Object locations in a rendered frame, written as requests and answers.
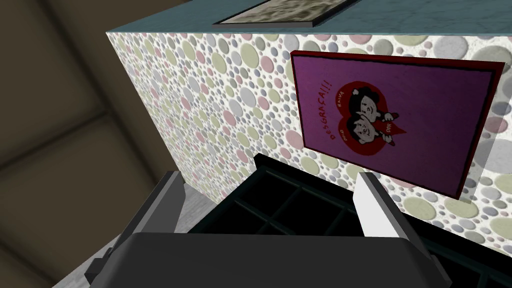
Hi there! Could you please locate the black shelf cabinet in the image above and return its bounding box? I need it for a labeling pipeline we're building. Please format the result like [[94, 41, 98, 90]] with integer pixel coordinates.
[[187, 153, 512, 288]]

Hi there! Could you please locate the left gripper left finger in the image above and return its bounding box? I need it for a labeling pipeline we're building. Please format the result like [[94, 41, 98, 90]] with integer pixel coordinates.
[[119, 170, 187, 246]]

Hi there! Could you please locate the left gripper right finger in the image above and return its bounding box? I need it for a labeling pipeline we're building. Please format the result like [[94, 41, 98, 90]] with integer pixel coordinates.
[[353, 171, 422, 245]]

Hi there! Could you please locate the grey framed wall picture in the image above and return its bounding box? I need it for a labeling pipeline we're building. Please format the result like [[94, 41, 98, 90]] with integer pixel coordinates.
[[212, 0, 358, 29]]

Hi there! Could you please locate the purple red-framed wall picture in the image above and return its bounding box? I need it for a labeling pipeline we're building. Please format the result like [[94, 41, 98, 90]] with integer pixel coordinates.
[[289, 50, 507, 201]]

